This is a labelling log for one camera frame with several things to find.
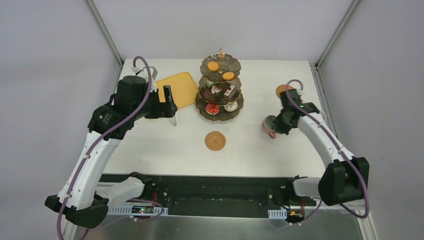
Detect orange macaron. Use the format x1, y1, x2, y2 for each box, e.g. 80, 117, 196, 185
207, 61, 220, 72
222, 71, 235, 81

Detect orange ceramic cup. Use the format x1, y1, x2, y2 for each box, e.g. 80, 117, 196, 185
261, 115, 276, 139

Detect woven round coaster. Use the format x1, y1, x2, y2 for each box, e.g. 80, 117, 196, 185
275, 84, 294, 99
204, 131, 227, 151

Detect right aluminium frame post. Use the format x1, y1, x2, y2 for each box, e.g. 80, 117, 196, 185
314, 0, 362, 71

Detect left aluminium frame post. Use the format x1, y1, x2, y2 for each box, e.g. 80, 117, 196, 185
84, 0, 125, 68

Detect blue ceramic cup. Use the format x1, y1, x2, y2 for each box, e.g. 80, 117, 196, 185
319, 110, 327, 122

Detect white glazed donut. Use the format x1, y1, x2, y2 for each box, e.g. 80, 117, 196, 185
223, 101, 238, 112

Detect pink handled metal tongs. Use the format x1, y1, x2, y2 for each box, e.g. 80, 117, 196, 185
169, 116, 177, 127

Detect green layered cake piece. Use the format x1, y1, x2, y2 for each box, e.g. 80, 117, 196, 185
205, 80, 215, 89

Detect chocolate cake slice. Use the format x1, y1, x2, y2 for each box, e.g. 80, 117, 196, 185
209, 85, 221, 95

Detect black mounting base plate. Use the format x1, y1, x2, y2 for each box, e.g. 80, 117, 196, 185
99, 173, 339, 220

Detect aluminium frame post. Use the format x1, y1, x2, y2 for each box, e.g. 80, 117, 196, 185
314, 0, 362, 71
84, 0, 125, 68

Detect three tier dark cake stand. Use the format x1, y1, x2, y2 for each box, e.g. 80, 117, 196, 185
195, 49, 244, 122

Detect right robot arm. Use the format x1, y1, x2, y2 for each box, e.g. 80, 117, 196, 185
271, 89, 370, 206

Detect red strawberry tart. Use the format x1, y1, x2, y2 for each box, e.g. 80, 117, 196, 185
205, 103, 220, 116

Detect yellow serving tray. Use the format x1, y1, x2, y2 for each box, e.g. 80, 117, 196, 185
156, 71, 198, 109

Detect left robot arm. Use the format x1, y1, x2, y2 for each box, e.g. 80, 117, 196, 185
44, 75, 178, 229

